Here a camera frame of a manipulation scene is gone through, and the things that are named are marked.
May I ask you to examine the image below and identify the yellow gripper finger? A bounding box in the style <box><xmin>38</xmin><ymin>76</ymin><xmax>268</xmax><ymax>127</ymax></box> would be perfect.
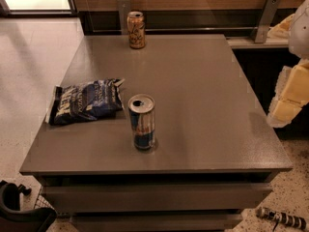
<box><xmin>267</xmin><ymin>59</ymin><xmax>309</xmax><ymax>128</ymax></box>
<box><xmin>267</xmin><ymin>14</ymin><xmax>294</xmax><ymax>39</ymax></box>

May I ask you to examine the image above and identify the blue chip bag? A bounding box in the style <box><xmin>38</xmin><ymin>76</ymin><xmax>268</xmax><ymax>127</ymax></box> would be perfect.
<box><xmin>45</xmin><ymin>78</ymin><xmax>124</xmax><ymax>125</ymax></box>

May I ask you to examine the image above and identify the orange soda can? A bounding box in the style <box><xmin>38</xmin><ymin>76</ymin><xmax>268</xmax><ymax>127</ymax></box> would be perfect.
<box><xmin>126</xmin><ymin>12</ymin><xmax>146</xmax><ymax>49</ymax></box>

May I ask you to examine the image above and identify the right metal bracket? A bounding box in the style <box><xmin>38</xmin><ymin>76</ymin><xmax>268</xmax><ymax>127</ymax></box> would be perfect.
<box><xmin>254</xmin><ymin>0</ymin><xmax>281</xmax><ymax>44</ymax></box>

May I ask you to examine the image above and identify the black chair base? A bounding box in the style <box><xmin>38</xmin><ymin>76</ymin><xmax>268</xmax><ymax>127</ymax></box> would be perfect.
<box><xmin>0</xmin><ymin>181</ymin><xmax>57</xmax><ymax>232</ymax></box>

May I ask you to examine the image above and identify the grey drawer cabinet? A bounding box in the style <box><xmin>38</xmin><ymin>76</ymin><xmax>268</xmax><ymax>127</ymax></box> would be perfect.
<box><xmin>20</xmin><ymin>35</ymin><xmax>292</xmax><ymax>232</ymax></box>

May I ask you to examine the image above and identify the red bull can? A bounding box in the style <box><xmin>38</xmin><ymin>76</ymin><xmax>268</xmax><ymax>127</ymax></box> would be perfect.
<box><xmin>128</xmin><ymin>94</ymin><xmax>155</xmax><ymax>150</ymax></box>

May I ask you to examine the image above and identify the left metal bracket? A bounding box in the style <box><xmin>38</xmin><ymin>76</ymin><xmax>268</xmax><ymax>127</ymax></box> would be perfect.
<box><xmin>117</xmin><ymin>0</ymin><xmax>131</xmax><ymax>35</ymax></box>

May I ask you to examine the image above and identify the metal bracket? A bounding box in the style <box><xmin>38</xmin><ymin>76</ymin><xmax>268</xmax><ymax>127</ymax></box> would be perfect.
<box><xmin>254</xmin><ymin>0</ymin><xmax>281</xmax><ymax>44</ymax></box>
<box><xmin>117</xmin><ymin>0</ymin><xmax>131</xmax><ymax>35</ymax></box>

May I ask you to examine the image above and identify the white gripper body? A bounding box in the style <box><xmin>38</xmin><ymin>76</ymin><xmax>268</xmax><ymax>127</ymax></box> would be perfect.
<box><xmin>288</xmin><ymin>0</ymin><xmax>309</xmax><ymax>59</ymax></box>

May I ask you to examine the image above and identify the black white striped tool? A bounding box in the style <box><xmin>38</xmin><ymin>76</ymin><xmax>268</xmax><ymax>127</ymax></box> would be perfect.
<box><xmin>256</xmin><ymin>207</ymin><xmax>309</xmax><ymax>231</ymax></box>

